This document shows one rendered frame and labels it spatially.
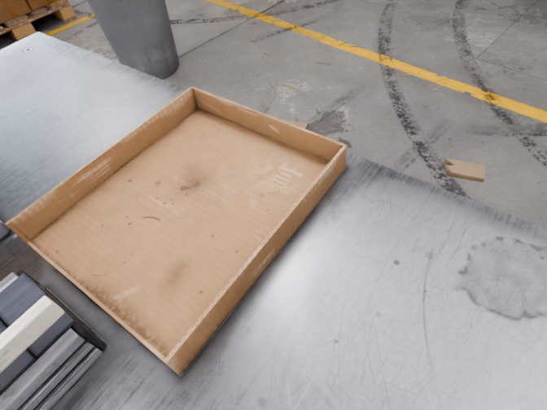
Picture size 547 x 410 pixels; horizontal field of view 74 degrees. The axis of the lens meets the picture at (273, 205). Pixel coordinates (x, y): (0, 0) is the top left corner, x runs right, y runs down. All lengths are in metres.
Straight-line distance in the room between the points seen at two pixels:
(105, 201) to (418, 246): 0.38
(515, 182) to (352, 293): 1.45
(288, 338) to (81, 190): 0.32
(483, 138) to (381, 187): 1.49
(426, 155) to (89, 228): 1.50
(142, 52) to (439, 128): 1.62
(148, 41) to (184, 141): 1.78
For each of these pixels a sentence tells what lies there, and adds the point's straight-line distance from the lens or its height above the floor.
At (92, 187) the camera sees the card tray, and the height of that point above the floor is 0.84.
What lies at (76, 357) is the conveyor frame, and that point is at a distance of 0.38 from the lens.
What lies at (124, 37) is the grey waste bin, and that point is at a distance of 2.29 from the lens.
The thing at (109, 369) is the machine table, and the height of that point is 0.83.
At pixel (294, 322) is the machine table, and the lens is 0.36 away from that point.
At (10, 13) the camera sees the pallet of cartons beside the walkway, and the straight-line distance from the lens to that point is 3.46.
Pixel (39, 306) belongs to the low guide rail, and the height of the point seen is 0.92.
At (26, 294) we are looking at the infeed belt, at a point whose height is 0.88.
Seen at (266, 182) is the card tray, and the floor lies 0.83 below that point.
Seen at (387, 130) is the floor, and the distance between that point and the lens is 1.86.
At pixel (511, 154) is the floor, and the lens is 1.89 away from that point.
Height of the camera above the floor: 1.17
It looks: 51 degrees down
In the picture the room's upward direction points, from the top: 8 degrees counter-clockwise
